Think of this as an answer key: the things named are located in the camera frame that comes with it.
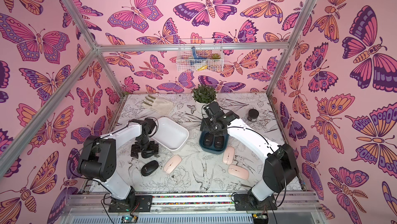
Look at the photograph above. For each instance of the white storage tray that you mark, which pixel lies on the white storage tray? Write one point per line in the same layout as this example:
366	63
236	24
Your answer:
170	134

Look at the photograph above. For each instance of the black round jar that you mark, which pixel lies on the black round jar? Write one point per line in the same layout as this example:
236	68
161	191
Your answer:
253	114

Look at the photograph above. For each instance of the teal storage box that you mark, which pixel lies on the teal storage box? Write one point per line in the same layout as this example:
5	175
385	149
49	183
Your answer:
213	144

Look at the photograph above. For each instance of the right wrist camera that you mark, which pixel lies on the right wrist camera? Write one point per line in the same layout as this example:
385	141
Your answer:
211	109

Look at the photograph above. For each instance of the white wire basket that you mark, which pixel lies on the white wire basket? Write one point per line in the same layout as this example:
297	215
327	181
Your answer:
201	54

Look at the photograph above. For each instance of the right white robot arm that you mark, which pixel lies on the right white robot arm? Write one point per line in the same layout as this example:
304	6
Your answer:
279	162

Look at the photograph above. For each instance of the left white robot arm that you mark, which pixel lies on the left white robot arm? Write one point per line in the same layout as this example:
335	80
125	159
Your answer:
98	159

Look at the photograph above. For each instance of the pink mouse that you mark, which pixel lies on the pink mouse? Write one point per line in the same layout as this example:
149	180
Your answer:
238	172
172	164
228	155

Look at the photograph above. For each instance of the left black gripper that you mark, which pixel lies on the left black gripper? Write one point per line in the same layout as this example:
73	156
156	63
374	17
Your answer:
154	149

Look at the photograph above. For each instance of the black mouse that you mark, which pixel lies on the black mouse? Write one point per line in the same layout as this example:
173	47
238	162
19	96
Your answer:
219	143
208	140
149	168

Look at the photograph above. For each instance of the beige work glove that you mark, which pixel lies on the beige work glove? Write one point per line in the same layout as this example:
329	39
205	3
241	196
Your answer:
157	104

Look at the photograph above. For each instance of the potted green plant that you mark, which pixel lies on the potted green plant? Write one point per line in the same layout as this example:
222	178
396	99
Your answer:
203	95

